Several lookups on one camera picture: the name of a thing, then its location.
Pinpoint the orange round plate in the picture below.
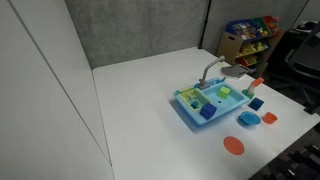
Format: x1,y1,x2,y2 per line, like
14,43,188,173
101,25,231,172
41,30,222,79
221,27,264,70
223,136,245,155

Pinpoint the grey metal base plate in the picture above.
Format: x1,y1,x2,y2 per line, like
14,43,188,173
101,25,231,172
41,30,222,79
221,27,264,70
221,64,255,78

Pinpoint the grey toy faucet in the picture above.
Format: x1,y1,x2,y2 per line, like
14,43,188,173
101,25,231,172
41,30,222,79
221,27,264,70
199,56,225,90

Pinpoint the light green block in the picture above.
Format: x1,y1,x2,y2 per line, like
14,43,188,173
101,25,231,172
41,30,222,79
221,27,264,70
218,86,231,99

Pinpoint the orange cylinder cap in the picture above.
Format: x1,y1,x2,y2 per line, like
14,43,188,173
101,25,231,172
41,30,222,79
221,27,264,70
251,77,264,87

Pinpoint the black office chair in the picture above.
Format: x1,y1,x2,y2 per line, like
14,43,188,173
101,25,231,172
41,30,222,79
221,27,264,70
271,23,320,114

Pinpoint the dark blue block on table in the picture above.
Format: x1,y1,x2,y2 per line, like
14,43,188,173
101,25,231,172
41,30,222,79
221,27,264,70
249,98,264,111

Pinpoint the small orange cup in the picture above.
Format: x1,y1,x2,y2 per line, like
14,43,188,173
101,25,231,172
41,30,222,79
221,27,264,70
262,112,277,124

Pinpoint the yellow-green dish rack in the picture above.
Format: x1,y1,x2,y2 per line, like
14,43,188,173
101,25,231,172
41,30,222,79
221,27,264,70
178,87,211,111

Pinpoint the toy storage shelf with bins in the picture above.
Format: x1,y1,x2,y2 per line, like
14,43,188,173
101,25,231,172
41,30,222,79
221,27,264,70
216,15,285,78

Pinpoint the dark blue block on sink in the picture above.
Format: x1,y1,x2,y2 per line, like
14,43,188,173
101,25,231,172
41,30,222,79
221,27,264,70
200,103,217,119

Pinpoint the light blue toy sink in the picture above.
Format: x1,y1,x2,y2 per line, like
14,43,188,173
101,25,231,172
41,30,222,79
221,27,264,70
173,78,249,127

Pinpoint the cream bottle on green base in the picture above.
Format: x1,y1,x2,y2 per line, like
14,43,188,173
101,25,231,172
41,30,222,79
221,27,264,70
242,84,256,99

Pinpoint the blue toy bowl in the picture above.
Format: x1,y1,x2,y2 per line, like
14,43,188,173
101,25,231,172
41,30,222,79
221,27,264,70
238,111,261,126

